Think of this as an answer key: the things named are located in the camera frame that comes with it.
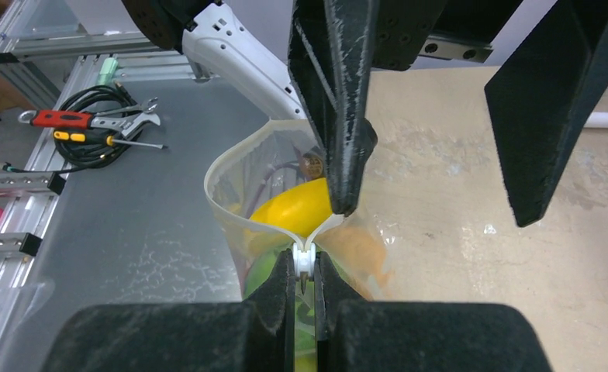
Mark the clear zip top bag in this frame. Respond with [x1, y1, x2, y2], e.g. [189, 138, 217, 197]
[204, 119, 393, 371]

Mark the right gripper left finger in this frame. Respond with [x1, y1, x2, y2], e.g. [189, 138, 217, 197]
[41, 250, 295, 371]

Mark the green watermelon toy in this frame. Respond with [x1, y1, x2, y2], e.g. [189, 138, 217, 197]
[242, 249, 346, 372]

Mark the yellow handled screwdriver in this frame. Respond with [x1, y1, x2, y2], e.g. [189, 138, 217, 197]
[53, 130, 167, 150]

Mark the red handled wrench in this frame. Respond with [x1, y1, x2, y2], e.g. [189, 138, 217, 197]
[18, 97, 161, 138]

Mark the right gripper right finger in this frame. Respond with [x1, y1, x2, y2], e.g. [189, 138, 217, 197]
[314, 252, 552, 371]

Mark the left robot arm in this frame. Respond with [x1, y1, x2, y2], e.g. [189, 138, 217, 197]
[124, 1, 608, 228]

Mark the orange fruit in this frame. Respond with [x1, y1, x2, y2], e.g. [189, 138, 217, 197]
[314, 226, 392, 300]

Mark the aluminium rail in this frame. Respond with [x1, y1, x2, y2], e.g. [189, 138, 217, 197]
[0, 0, 218, 372]

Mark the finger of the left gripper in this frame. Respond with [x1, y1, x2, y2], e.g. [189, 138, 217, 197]
[485, 0, 608, 227]
[288, 1, 378, 216]

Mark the yellow mango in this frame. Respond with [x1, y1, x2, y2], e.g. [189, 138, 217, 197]
[250, 177, 332, 237]

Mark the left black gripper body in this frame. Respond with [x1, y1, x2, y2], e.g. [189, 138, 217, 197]
[372, 0, 521, 71]

